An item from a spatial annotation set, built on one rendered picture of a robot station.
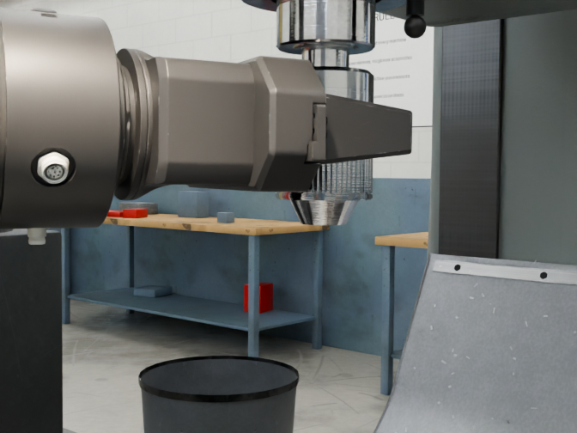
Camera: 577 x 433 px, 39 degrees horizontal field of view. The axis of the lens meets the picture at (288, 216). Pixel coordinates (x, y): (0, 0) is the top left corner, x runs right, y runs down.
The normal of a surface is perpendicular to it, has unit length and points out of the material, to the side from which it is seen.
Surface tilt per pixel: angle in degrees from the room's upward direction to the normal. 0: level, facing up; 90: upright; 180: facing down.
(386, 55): 90
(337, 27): 90
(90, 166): 113
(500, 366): 64
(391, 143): 90
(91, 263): 90
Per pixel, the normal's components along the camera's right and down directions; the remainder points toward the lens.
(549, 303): -0.58, -0.43
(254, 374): -0.37, -0.02
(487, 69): -0.65, 0.04
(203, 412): -0.15, 0.11
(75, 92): 0.43, -0.15
